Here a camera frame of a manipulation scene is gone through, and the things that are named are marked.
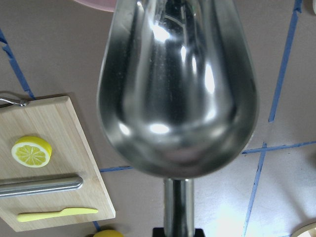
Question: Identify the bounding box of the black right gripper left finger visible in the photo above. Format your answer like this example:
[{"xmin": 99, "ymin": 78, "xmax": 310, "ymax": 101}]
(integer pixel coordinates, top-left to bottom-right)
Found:
[{"xmin": 152, "ymin": 227, "xmax": 165, "ymax": 237}]

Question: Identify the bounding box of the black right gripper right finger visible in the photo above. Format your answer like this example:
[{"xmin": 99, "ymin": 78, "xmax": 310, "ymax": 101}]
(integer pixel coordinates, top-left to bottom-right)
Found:
[{"xmin": 194, "ymin": 228, "xmax": 205, "ymax": 237}]

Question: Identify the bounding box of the metal ice scoop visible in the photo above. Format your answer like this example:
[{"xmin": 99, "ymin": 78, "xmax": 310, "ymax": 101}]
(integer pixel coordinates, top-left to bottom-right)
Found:
[{"xmin": 97, "ymin": 0, "xmax": 258, "ymax": 237}]

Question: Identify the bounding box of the yellow lemon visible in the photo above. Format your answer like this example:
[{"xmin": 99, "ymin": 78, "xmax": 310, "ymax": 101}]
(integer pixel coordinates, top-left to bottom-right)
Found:
[{"xmin": 93, "ymin": 230, "xmax": 124, "ymax": 237}]

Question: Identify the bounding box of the yellow plastic knife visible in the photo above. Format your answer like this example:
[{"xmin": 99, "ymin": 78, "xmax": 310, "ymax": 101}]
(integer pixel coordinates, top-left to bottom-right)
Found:
[{"xmin": 16, "ymin": 207, "xmax": 99, "ymax": 222}]

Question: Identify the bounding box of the wooden paper towel stand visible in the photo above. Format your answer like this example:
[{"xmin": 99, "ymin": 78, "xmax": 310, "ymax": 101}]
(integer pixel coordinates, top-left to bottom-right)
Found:
[{"xmin": 291, "ymin": 222, "xmax": 316, "ymax": 237}]

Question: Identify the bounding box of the lemon half slice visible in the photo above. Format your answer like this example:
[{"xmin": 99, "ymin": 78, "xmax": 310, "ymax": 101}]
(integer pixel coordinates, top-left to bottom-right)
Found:
[{"xmin": 11, "ymin": 136, "xmax": 52, "ymax": 168}]

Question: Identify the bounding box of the wooden cutting board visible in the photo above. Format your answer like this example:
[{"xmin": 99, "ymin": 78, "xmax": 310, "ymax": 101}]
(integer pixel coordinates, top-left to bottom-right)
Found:
[{"xmin": 0, "ymin": 96, "xmax": 116, "ymax": 232}]

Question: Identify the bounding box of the pink bowl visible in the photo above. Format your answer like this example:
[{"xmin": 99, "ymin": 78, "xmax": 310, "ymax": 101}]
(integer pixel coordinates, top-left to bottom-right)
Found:
[{"xmin": 74, "ymin": 0, "xmax": 117, "ymax": 12}]

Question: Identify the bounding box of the metal knife handle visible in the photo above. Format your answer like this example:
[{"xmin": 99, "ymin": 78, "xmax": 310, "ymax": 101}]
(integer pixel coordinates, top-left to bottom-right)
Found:
[{"xmin": 0, "ymin": 176, "xmax": 83, "ymax": 198}]

